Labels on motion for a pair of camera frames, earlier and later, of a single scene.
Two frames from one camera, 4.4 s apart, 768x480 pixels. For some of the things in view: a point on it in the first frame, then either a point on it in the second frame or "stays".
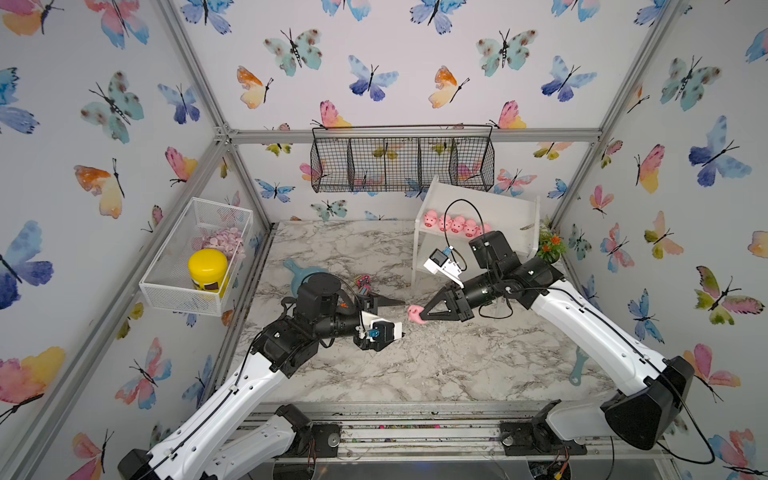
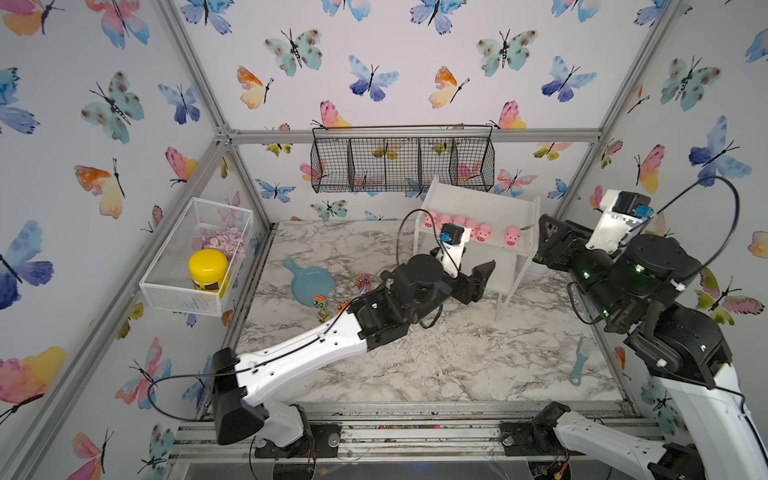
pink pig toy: [470, 228] stays
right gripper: [463, 313] -> [574, 243]
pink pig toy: [430, 218] stays
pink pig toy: [444, 223] stays
